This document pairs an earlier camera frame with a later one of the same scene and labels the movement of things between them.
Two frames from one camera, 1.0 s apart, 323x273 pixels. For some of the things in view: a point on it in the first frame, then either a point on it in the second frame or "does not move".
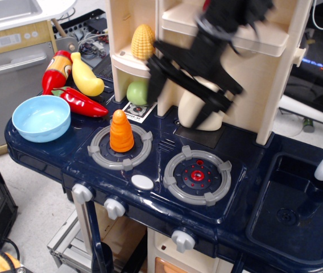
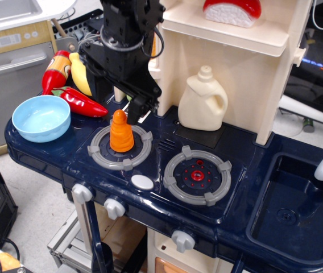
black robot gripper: (199, 70) to (129, 68)
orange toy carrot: (121, 139) does not move
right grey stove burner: (198, 177) does not move
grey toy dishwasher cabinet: (18, 49) does not move
